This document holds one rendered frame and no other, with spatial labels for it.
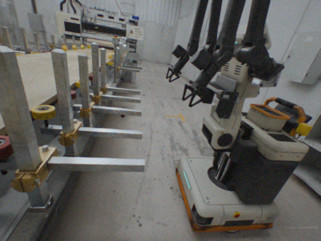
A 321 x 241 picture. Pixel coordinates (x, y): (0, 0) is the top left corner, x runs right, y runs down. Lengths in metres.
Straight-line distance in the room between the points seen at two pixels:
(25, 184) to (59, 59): 0.39
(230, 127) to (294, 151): 0.38
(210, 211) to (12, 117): 1.14
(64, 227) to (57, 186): 0.76
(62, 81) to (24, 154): 0.28
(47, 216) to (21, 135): 0.28
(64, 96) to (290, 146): 1.19
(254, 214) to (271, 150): 0.53
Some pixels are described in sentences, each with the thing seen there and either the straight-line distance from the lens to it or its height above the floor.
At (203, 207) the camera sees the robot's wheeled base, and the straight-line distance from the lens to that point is 1.24.
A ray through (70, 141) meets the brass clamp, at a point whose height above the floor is 0.81.
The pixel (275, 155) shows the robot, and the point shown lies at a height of 0.74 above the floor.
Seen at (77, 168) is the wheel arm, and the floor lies 0.84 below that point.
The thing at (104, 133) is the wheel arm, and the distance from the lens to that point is 0.76.
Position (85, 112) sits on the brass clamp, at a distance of 0.94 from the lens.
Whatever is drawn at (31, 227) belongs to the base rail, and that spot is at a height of 0.70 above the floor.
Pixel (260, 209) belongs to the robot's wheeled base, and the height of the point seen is 0.27.
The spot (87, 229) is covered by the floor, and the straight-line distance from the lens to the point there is 1.41.
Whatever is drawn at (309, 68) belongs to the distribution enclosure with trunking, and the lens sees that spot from 2.80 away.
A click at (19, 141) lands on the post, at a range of 0.50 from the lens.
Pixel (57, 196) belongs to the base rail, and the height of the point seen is 0.70.
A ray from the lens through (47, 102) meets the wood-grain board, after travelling 0.92.
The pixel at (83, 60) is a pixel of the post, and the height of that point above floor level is 1.09.
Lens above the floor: 1.21
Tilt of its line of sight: 26 degrees down
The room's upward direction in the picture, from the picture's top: 10 degrees clockwise
